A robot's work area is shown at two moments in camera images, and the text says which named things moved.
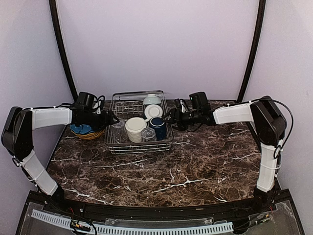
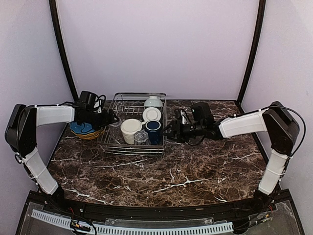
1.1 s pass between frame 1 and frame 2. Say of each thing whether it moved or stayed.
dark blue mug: moved
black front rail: stayed
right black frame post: stayed
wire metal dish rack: stayed
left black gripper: stayed
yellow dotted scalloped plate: stayed
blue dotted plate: stayed
